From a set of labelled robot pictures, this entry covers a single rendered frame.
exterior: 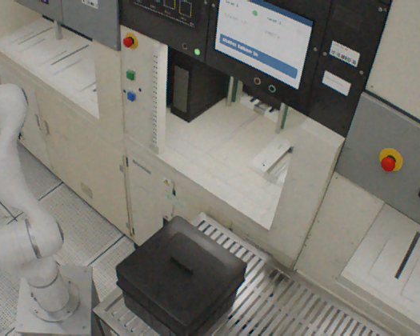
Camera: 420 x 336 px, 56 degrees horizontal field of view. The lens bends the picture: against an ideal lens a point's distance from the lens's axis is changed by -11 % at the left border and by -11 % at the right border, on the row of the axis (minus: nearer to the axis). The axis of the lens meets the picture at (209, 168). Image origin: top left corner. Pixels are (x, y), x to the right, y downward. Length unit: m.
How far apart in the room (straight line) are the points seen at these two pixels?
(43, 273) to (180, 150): 0.82
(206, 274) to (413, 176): 0.65
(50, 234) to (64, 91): 1.14
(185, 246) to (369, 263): 0.68
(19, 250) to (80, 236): 1.44
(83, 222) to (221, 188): 1.22
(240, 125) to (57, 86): 0.95
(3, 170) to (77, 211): 1.63
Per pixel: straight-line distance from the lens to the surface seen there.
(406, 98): 1.08
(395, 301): 1.60
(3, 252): 1.23
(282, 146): 1.86
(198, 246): 1.35
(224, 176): 1.74
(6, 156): 1.16
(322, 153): 1.19
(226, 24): 1.25
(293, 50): 1.15
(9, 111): 1.14
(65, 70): 2.40
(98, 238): 2.62
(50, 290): 1.42
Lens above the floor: 2.13
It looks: 46 degrees down
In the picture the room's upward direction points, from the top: 6 degrees clockwise
